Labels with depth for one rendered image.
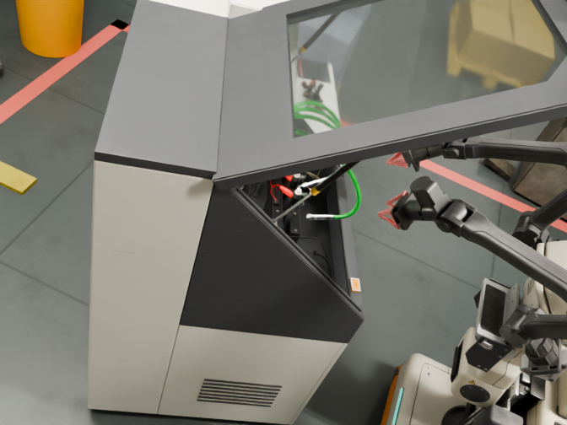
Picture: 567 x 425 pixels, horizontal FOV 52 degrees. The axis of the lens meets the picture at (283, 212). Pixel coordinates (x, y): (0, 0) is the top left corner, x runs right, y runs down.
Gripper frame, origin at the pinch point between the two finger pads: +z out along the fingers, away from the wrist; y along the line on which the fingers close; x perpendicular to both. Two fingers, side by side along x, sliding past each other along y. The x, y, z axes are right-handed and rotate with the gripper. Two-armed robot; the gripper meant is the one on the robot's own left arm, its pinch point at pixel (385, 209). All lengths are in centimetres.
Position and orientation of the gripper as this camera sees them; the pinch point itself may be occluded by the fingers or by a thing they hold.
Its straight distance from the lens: 168.9
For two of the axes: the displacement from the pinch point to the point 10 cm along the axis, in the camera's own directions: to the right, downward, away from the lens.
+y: -5.9, 6.4, -4.8
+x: 4.8, 7.6, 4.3
